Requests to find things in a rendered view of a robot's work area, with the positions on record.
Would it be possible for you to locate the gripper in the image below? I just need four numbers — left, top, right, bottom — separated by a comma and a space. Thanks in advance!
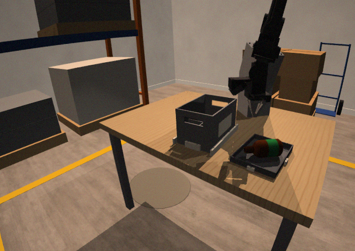
244, 78, 271, 117

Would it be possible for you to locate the orange-brown bottle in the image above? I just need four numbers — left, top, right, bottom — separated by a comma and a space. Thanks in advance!
244, 139, 283, 158

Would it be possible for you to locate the black crate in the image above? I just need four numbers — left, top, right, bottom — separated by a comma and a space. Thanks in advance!
175, 94, 237, 153

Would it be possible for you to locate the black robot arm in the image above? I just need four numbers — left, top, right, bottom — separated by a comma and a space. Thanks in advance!
228, 0, 287, 95

